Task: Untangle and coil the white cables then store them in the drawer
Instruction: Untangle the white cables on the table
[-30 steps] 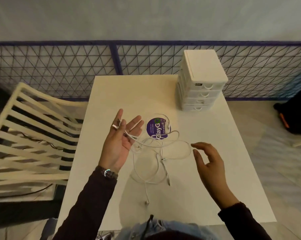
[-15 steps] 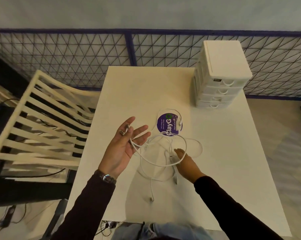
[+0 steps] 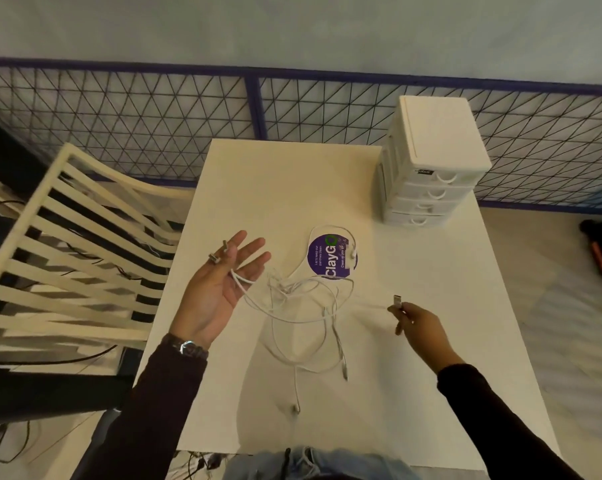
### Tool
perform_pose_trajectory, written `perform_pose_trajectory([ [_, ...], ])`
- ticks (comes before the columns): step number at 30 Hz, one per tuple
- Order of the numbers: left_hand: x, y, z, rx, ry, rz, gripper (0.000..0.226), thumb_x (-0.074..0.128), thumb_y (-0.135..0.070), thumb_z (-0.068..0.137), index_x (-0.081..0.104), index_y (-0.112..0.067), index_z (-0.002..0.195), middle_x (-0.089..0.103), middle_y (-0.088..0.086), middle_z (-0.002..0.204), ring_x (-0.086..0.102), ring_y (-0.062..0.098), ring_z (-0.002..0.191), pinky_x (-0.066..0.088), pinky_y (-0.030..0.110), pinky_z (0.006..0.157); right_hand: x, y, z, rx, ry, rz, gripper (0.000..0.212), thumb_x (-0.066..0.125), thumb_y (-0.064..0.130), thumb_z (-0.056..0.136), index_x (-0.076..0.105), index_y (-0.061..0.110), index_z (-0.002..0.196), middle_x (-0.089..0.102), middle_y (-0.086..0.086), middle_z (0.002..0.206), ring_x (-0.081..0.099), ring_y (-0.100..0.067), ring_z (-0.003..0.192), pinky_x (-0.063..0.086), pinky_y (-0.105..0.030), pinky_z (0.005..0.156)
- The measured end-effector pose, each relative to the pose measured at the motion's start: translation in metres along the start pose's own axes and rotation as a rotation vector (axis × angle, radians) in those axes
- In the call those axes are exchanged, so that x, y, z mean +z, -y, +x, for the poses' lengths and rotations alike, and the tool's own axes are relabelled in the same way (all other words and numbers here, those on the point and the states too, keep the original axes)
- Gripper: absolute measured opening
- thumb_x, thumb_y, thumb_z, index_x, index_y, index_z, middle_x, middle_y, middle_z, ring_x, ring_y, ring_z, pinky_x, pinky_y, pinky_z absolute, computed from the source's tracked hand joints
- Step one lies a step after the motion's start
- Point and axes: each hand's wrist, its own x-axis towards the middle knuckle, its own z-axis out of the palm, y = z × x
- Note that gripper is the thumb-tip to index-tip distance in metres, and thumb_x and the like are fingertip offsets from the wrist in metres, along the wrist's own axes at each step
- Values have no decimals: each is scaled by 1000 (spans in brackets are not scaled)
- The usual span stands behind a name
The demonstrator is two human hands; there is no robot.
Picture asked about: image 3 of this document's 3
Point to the person's left hand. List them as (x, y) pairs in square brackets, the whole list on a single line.
[(211, 304)]

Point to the person's right hand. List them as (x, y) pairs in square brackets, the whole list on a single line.
[(423, 334)]

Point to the person's right fingers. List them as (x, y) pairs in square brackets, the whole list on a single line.
[(400, 314)]

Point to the person's left middle finger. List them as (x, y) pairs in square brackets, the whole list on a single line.
[(253, 248)]

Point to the person's left thumb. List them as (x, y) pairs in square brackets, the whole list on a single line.
[(212, 260)]

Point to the person's right forearm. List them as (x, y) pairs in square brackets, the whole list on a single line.
[(501, 424)]

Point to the person's left forearm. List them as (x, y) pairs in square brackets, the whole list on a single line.
[(141, 409)]

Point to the round purple sticker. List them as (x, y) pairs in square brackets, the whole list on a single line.
[(326, 257)]

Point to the dark wristwatch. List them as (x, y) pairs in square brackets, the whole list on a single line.
[(187, 347)]

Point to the cream slatted chair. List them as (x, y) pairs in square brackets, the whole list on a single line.
[(76, 259)]

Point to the white plastic drawer unit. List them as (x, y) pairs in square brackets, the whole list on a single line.
[(433, 162)]

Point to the blue jeans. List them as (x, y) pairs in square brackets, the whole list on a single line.
[(326, 467)]

